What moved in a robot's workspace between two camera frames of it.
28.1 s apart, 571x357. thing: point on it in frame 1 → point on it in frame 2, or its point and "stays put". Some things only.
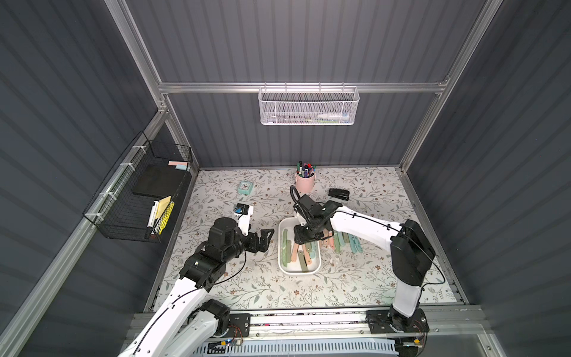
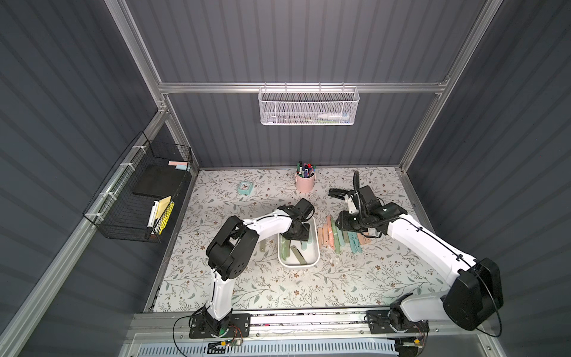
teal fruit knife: (355, 243) stays put
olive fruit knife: (346, 237) stays put
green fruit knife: (337, 242) stays put
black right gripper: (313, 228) → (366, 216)
